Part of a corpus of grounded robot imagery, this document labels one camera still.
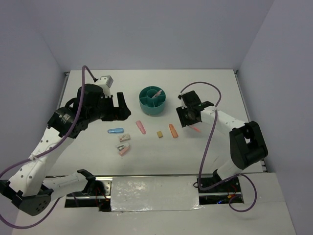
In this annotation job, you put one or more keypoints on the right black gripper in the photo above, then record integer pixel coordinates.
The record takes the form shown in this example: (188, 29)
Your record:
(185, 121)

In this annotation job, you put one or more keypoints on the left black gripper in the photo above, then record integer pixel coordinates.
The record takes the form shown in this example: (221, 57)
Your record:
(121, 113)

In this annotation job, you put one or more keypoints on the orange red thin pen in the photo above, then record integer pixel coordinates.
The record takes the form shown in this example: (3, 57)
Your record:
(195, 129)

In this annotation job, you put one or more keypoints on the red highlighter pen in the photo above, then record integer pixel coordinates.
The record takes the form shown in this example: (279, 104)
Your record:
(157, 94)

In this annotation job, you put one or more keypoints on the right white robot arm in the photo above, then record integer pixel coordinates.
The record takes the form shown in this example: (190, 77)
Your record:
(247, 144)

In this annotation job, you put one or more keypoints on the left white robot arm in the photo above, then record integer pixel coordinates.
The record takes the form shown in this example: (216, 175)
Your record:
(28, 189)

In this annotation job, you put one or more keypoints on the blue translucent stapler case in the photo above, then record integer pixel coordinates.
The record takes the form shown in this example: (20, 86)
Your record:
(116, 131)

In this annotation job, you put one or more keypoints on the pink translucent case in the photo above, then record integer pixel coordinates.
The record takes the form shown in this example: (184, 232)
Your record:
(141, 127)

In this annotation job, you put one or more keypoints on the teal round divided organizer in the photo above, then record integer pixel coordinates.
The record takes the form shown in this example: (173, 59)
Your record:
(152, 106)

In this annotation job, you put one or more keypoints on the yellow eraser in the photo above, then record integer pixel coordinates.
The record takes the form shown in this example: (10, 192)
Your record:
(159, 134)

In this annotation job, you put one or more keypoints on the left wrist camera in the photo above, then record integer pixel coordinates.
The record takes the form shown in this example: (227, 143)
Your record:
(105, 82)

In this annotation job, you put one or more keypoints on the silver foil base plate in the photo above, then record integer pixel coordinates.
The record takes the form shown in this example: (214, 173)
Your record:
(157, 193)

